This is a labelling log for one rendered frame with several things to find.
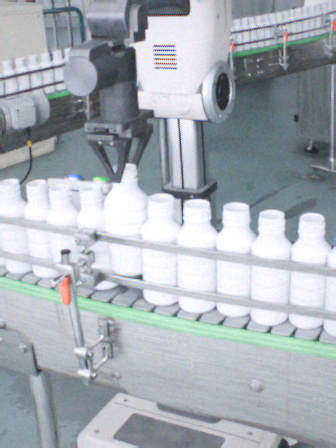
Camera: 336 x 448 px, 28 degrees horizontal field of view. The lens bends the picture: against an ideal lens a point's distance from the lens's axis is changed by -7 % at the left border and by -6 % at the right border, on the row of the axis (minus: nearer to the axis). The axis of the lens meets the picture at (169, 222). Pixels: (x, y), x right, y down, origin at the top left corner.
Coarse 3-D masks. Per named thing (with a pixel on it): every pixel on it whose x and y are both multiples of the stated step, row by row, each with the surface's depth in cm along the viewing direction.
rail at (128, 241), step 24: (0, 216) 116; (96, 240) 108; (120, 240) 106; (144, 240) 104; (48, 264) 115; (264, 264) 96; (288, 264) 94; (144, 288) 107; (168, 288) 105; (288, 312) 97; (312, 312) 95
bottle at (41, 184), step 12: (36, 180) 117; (36, 192) 114; (48, 192) 116; (36, 204) 115; (48, 204) 116; (24, 216) 116; (36, 216) 114; (36, 240) 116; (48, 240) 116; (36, 252) 117; (48, 252) 117; (48, 276) 118
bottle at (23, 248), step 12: (12, 180) 119; (12, 192) 116; (0, 204) 117; (12, 204) 117; (24, 204) 118; (12, 216) 116; (0, 228) 119; (12, 228) 117; (24, 228) 118; (12, 240) 118; (24, 240) 119; (12, 252) 119; (24, 252) 119; (12, 264) 120; (24, 264) 120
